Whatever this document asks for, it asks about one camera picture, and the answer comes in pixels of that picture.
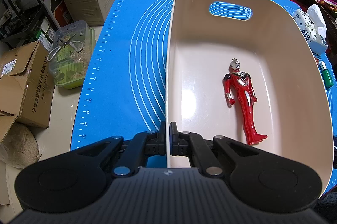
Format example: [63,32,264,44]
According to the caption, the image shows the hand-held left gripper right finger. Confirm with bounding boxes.
[170,122,264,177]

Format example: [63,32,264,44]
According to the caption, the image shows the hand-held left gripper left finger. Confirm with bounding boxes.
[79,121,167,178]

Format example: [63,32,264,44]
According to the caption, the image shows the red action figure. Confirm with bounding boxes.
[224,58,268,145]

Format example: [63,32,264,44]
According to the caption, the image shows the beige plastic basket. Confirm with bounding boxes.
[165,0,333,203]

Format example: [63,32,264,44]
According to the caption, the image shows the blue silicone mat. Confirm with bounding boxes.
[70,0,337,195]

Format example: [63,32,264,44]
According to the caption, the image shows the clear box with green base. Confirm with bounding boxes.
[48,20,95,90]

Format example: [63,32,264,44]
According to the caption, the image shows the beige sack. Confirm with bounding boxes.
[0,122,42,169]

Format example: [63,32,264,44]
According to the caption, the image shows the open brown cardboard box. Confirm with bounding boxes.
[0,40,56,129]

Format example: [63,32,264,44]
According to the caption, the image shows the brown cardboard box flap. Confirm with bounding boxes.
[0,113,18,145]

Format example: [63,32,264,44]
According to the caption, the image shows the green marker pen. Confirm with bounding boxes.
[320,61,334,88]

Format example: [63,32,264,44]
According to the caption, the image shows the white and red carton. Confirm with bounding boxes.
[43,0,75,30]

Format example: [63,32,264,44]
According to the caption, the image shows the white tissue pack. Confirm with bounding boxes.
[293,4,329,55]

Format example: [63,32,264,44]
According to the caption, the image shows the grey handled scissors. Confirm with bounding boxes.
[47,33,84,62]

